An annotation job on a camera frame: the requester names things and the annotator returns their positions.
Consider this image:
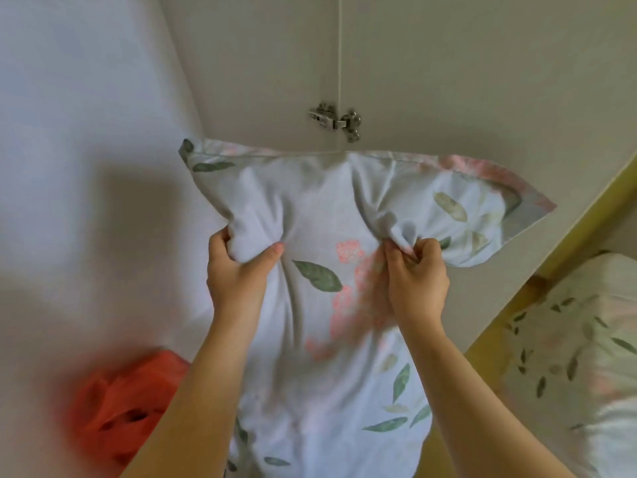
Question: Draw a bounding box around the floral leaf-print pillow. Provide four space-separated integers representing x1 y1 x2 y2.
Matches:
178 138 557 478

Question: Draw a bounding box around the person's left hand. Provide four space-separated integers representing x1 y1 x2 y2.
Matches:
206 227 285 324

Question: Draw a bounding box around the person's right hand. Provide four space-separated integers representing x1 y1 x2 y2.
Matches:
382 238 451 330

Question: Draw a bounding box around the beige cabinet door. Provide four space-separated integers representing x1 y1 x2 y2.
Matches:
159 0 344 154
340 0 637 351

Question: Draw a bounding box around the red plastic bag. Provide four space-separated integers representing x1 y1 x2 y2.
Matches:
67 347 192 468

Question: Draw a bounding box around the floral leaf-print bedding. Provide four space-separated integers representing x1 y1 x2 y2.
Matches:
500 252 637 478

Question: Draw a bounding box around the person's left forearm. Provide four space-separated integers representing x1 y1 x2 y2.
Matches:
118 306 264 478

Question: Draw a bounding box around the person's right forearm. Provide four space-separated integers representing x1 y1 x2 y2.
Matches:
400 318 580 478

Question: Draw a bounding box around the metal cabinet hinge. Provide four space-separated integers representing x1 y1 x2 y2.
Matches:
308 102 362 144

